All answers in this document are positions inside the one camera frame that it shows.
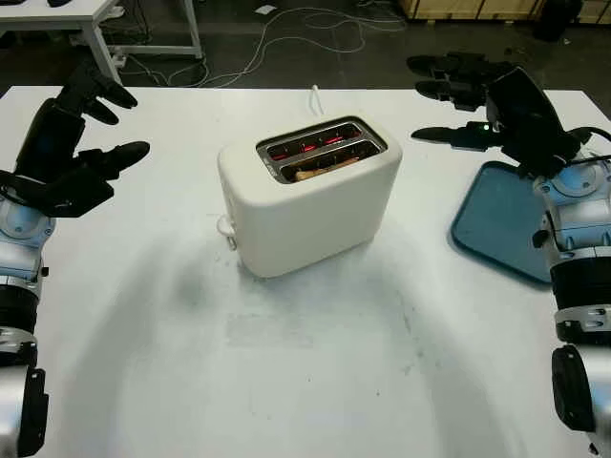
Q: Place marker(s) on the black computer mouse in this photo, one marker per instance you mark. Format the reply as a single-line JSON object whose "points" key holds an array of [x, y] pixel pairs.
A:
{"points": [[62, 2]]}

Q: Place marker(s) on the white two-slot toaster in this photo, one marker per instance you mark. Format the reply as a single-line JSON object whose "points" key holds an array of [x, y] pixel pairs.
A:
{"points": [[315, 224]]}

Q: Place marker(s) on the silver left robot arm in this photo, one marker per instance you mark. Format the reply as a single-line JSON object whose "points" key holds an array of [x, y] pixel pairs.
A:
{"points": [[19, 229]]}

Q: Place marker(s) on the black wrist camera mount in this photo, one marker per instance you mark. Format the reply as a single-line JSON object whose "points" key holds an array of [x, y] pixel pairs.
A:
{"points": [[67, 200], [578, 138]]}

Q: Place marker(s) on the white paper sheet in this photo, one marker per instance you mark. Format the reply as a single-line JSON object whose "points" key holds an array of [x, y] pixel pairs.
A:
{"points": [[265, 9]]}

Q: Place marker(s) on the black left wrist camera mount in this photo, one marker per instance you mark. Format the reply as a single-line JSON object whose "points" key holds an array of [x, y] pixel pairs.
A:
{"points": [[67, 200]]}

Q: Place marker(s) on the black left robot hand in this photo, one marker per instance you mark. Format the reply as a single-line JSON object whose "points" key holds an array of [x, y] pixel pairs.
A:
{"points": [[45, 138]]}

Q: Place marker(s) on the black bin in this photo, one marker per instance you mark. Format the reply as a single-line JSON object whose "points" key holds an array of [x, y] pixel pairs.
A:
{"points": [[556, 19]]}

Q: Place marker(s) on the white power strip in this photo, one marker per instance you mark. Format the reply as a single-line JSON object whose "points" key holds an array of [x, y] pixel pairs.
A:
{"points": [[119, 59]]}

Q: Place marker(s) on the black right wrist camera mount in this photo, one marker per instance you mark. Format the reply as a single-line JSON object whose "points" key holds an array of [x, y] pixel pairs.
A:
{"points": [[578, 138]]}

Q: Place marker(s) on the blue plastic tray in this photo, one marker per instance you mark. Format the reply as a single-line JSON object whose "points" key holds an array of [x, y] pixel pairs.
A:
{"points": [[496, 224]]}

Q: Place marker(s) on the white desk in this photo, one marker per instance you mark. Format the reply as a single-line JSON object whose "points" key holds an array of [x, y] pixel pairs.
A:
{"points": [[28, 12]]}

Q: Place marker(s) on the browned toast slice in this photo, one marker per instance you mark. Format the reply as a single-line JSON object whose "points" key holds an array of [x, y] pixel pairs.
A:
{"points": [[320, 169]]}

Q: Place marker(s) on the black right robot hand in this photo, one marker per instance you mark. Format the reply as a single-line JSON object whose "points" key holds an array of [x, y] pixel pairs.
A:
{"points": [[522, 114]]}

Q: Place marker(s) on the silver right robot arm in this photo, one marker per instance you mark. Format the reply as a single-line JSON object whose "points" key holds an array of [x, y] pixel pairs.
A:
{"points": [[575, 224]]}

